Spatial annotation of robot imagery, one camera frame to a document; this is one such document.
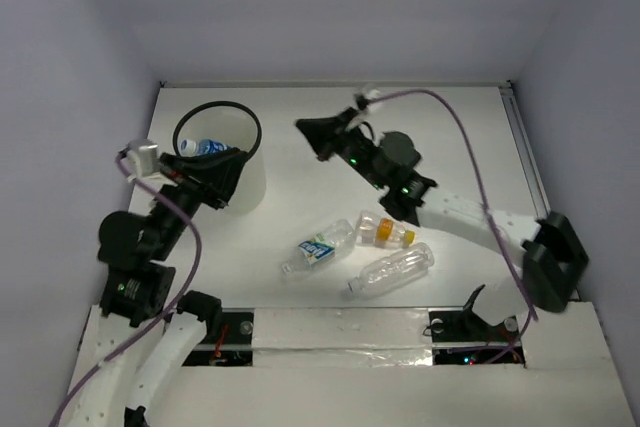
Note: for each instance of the clear unlabelled plastic bottle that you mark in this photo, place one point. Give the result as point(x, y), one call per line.
point(392, 272)

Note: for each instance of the green-white label clear bottle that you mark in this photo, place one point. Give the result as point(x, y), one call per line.
point(320, 250)

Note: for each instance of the white bin with black rim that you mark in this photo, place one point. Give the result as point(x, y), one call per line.
point(226, 124)

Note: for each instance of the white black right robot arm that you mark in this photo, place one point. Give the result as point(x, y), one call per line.
point(425, 204)

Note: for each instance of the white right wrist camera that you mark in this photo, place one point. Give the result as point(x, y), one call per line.
point(367, 101)

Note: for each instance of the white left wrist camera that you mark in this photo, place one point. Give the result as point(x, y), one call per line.
point(139, 163)

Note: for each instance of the blue-label bottle white cap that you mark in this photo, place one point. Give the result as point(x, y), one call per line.
point(207, 147)

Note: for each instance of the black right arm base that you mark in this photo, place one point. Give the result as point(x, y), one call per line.
point(460, 337)

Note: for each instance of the aluminium rail on right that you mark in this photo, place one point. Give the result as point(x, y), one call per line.
point(540, 187)

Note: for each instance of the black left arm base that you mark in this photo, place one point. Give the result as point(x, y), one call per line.
point(230, 346)

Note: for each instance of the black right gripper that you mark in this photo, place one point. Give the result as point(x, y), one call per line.
point(328, 134)

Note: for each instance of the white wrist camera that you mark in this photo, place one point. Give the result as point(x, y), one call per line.
point(367, 101)
point(139, 163)

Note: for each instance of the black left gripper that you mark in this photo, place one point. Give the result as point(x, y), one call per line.
point(201, 179)

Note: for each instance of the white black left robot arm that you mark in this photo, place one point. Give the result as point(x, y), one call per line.
point(150, 317)

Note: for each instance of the orange-label bottle yellow cap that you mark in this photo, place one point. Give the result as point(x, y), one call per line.
point(377, 231)

